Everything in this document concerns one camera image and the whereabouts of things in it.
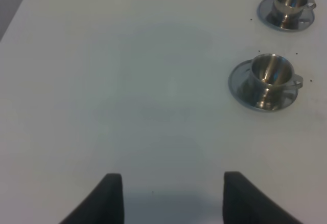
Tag stainless steel saucer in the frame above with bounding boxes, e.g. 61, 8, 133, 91
256, 0, 315, 32
228, 60, 298, 112

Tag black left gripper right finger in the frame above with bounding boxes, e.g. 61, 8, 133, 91
223, 171, 301, 224

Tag near stainless steel teacup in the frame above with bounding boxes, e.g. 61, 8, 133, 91
249, 54, 303, 101

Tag far stainless steel teacup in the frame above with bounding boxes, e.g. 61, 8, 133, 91
271, 0, 317, 21

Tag stainless steel teacup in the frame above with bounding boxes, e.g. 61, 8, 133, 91
271, 0, 317, 21
249, 54, 303, 101

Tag far stainless steel saucer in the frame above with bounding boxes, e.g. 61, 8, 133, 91
256, 0, 315, 32

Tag near stainless steel saucer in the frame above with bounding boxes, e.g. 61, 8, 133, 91
228, 60, 298, 112

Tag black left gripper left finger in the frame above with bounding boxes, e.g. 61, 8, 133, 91
62, 173, 125, 223

